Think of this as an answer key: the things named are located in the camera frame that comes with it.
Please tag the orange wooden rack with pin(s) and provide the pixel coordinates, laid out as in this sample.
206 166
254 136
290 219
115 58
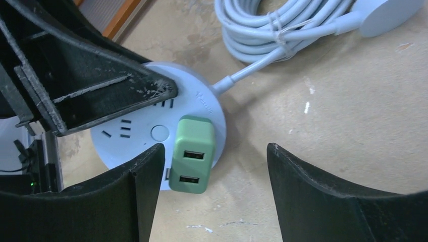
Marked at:
111 17

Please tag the round blue power socket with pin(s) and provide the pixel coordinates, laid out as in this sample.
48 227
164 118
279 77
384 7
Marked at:
123 138

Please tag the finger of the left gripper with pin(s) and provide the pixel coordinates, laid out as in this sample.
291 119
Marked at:
57 69

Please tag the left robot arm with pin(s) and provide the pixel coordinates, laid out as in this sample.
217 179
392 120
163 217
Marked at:
37 155

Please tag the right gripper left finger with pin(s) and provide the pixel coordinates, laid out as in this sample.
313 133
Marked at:
117 205

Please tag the green charger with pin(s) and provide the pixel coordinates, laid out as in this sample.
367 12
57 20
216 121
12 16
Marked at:
193 154

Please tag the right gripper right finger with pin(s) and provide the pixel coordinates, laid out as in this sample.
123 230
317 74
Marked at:
315 205

